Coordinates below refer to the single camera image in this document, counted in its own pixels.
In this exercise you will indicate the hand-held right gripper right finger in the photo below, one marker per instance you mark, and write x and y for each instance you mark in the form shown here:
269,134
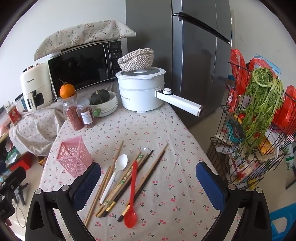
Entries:
209,185

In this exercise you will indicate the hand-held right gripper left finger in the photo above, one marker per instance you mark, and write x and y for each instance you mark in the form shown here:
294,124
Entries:
86,185

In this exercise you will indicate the pile of chopsticks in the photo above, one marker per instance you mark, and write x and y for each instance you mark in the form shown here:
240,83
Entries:
107,203

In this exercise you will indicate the pink perforated utensil holder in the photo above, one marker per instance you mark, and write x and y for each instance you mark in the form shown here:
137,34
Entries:
69,153

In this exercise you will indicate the red plastic spoon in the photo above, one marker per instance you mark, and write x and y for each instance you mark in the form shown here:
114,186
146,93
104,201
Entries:
130,217

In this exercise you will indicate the white plastic spoon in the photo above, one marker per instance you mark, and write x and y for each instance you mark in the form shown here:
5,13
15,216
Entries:
121,162

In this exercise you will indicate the red box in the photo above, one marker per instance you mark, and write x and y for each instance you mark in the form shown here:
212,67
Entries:
25,162

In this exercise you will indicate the cherry print tablecloth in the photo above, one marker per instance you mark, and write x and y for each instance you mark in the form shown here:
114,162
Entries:
161,139

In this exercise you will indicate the goji berry jar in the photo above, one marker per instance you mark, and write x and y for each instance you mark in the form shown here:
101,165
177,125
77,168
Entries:
75,118

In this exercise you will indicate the clear plastic wrapper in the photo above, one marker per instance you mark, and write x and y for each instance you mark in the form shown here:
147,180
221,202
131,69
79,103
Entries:
145,149

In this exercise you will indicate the small spice jar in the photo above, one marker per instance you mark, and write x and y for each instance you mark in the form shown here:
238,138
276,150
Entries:
86,115

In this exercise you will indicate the small green fruit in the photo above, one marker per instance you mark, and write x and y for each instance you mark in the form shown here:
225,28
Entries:
96,112

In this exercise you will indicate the blue plastic stool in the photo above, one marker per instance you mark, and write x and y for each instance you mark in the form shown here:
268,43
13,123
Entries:
282,217

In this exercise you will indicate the white ceramic bowl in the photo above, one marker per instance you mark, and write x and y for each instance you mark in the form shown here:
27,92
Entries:
112,102

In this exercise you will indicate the dark green squash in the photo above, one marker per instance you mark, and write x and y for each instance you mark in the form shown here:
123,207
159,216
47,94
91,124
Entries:
98,98

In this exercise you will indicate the orange with stem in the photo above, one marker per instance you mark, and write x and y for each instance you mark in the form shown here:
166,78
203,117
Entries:
67,90

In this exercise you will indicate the red label nut jar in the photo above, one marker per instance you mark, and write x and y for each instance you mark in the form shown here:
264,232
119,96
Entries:
13,114

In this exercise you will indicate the bunch of leafy greens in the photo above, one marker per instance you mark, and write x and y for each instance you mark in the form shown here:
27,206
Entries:
261,97

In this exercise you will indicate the white electric cooking pot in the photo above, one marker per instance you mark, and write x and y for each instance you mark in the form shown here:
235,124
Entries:
138,92

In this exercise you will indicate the clear container black lid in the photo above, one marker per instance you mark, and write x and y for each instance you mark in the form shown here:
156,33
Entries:
19,102

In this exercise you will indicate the red plastic bag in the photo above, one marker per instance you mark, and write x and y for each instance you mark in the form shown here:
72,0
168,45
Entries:
238,67
286,109
259,62

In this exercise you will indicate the grey refrigerator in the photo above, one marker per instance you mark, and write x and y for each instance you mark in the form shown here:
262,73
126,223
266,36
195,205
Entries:
196,69

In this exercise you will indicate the black door microwave oven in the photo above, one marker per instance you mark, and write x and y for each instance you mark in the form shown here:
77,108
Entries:
81,67

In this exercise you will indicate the cream air fryer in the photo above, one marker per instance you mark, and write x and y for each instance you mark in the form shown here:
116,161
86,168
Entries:
34,78

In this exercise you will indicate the floral cover cloth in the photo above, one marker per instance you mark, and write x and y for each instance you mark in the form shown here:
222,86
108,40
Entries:
87,32

